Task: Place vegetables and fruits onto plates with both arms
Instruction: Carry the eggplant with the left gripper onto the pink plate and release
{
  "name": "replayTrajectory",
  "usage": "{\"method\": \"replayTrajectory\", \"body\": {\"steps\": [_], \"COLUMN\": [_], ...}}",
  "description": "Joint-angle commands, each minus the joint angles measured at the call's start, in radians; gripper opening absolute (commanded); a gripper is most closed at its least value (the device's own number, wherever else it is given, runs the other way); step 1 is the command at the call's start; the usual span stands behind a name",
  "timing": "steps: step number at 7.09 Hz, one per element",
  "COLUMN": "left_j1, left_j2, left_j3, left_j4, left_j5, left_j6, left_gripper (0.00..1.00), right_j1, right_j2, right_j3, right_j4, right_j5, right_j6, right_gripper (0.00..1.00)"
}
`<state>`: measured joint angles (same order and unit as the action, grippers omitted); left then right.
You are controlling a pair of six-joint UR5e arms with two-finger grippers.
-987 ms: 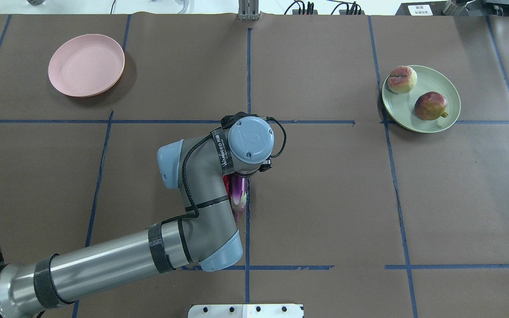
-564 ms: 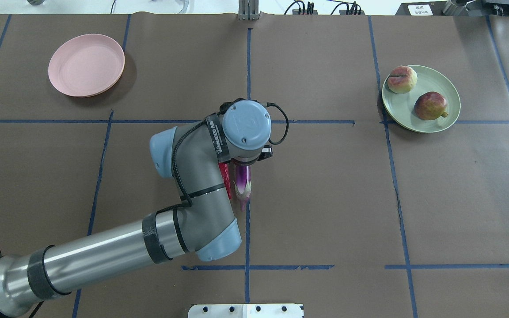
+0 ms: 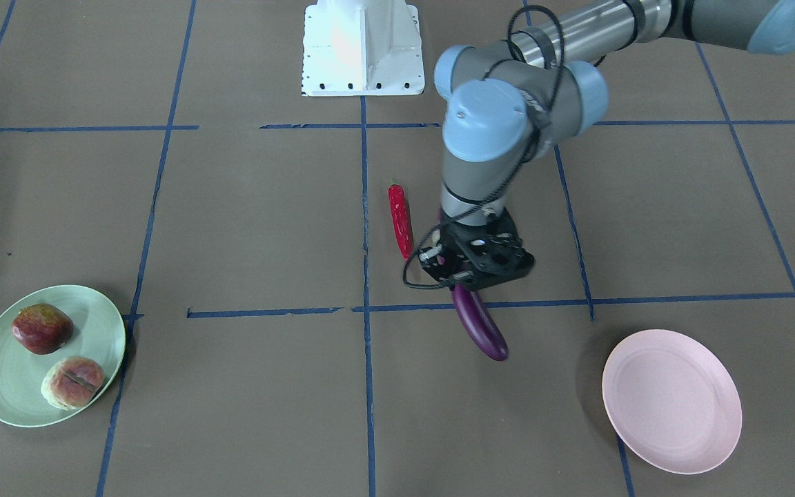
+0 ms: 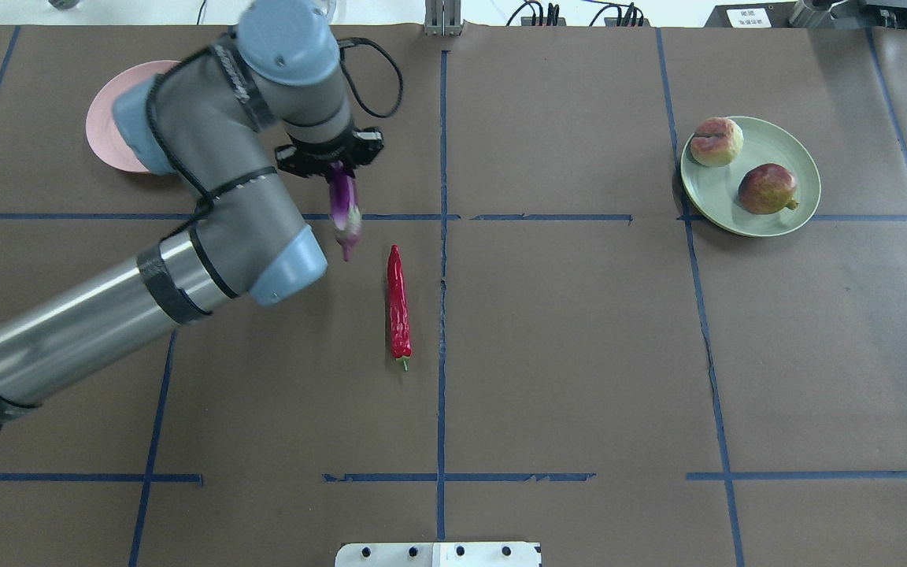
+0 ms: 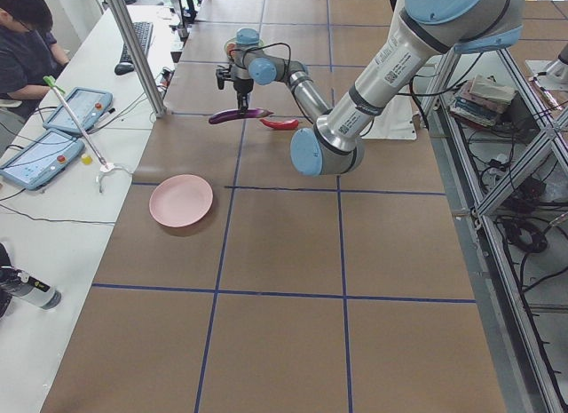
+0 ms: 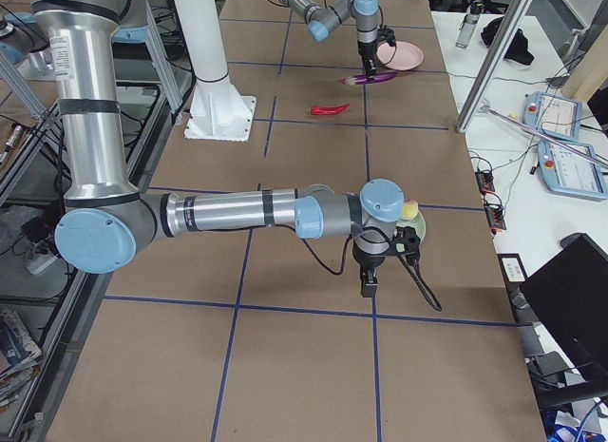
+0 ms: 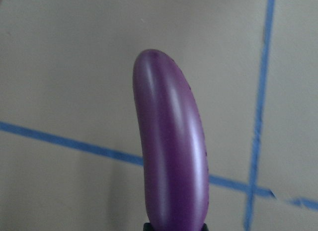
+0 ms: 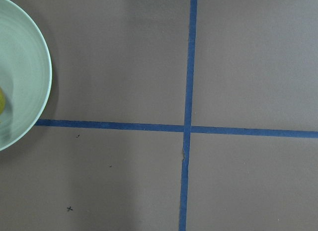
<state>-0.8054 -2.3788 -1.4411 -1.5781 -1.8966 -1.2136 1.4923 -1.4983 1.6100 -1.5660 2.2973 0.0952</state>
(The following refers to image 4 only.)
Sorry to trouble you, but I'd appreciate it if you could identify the green plate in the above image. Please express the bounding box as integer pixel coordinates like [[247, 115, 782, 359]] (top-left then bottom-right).
[[680, 116, 822, 237]]

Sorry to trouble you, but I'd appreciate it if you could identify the pink peach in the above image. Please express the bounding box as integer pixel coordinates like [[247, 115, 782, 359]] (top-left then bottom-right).
[[690, 117, 744, 168]]

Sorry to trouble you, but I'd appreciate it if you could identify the red green pomegranate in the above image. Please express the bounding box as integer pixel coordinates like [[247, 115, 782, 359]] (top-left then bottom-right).
[[738, 164, 799, 215]]

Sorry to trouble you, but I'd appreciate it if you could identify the red chili pepper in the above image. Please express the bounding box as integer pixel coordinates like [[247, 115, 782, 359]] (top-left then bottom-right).
[[387, 245, 413, 371]]

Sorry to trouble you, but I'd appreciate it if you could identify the aluminium frame post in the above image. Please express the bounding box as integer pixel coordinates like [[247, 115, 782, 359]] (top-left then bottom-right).
[[424, 0, 464, 37]]

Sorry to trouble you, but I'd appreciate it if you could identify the purple eggplant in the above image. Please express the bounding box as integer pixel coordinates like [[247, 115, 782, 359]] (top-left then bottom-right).
[[325, 161, 362, 262]]

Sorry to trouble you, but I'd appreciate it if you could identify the pink plate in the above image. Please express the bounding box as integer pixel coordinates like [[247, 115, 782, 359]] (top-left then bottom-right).
[[85, 60, 177, 176]]

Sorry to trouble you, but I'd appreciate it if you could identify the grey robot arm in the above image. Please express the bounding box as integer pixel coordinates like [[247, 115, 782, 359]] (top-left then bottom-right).
[[0, 1, 383, 427]]

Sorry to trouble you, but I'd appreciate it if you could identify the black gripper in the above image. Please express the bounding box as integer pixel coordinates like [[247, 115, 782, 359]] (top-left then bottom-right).
[[275, 127, 384, 177]]

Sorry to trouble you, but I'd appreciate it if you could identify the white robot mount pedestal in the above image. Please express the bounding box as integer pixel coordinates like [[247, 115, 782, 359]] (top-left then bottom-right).
[[334, 541, 543, 566]]

